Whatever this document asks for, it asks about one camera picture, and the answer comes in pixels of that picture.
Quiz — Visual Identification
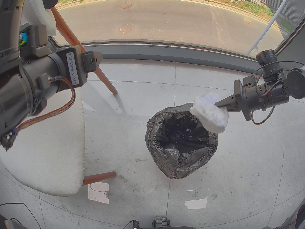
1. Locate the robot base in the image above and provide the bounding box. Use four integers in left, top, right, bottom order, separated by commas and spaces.
122, 215, 198, 229

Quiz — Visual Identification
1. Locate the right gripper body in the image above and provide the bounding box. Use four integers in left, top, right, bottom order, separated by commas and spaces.
234, 79, 290, 121

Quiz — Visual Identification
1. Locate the white chair with wooden legs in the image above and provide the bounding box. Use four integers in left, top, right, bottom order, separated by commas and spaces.
0, 0, 118, 197

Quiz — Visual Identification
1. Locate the white paper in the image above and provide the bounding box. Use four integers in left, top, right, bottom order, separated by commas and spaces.
190, 92, 229, 133

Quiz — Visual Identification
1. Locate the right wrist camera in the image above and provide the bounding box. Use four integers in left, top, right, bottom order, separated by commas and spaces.
256, 49, 284, 82

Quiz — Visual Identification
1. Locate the window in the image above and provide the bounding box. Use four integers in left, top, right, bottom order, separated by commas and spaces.
20, 0, 305, 75

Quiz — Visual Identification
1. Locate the black plastic bag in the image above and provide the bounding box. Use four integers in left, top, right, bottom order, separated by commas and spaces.
145, 102, 219, 180

